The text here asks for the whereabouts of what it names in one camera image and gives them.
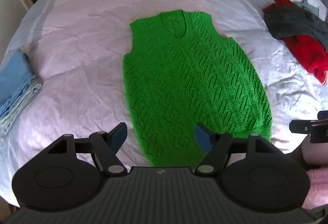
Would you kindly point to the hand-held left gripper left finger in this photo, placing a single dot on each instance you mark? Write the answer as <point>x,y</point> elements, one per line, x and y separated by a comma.
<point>117,137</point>

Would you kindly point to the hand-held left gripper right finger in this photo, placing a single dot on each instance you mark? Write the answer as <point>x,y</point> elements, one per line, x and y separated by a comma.
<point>203,137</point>

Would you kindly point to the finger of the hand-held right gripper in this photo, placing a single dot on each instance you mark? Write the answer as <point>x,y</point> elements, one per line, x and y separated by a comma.
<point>323,115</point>
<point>299,127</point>

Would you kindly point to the green knitted vest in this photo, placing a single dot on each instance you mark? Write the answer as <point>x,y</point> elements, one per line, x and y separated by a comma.
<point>194,80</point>

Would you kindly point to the pink quilted cloth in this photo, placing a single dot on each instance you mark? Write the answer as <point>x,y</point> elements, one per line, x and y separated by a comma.
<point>317,183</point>

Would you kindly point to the red knitted sweater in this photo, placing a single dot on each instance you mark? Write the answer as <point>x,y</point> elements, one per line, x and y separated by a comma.
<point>310,52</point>

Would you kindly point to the dark grey garment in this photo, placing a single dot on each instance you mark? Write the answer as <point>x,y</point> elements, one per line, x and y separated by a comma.
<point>289,21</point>

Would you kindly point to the light blue folded garment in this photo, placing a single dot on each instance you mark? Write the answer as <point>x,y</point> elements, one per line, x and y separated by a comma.
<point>23,101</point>

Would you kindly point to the bed with white pink cover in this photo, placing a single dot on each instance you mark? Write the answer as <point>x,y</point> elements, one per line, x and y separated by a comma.
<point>84,34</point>

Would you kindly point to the grey-blue garment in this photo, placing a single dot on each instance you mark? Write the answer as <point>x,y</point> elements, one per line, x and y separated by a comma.
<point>306,6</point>

